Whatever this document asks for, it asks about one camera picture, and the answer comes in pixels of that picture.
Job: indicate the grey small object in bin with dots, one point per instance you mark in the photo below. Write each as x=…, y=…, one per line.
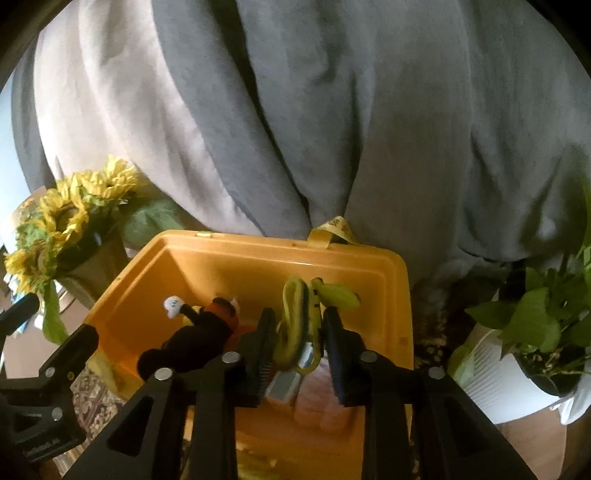
x=282, y=391

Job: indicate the white plant pot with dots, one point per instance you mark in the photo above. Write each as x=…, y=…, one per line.
x=495, y=383

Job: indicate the sunflower bouquet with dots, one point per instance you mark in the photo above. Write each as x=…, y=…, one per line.
x=62, y=228

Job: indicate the pink soft object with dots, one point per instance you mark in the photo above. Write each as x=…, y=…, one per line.
x=317, y=406

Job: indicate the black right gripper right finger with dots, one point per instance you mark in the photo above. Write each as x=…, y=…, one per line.
x=416, y=426

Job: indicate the orange plastic storage bin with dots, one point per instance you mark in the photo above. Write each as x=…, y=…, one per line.
x=198, y=267

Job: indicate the grey curtain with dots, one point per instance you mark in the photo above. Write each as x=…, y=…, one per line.
x=451, y=132

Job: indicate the black plush toy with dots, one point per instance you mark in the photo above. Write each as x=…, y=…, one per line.
x=206, y=333

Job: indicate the patterned rug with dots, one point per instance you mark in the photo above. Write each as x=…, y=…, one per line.
x=95, y=406

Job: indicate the green potted plant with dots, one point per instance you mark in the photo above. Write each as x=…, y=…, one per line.
x=542, y=319

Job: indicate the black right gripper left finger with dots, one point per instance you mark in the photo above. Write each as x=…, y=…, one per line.
x=144, y=440

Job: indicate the white sheer curtain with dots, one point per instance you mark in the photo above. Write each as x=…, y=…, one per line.
x=102, y=88

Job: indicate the grey ribbed vase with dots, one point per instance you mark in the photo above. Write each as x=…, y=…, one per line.
x=88, y=281

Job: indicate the yellow green band toy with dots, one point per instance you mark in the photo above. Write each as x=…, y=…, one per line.
x=298, y=334

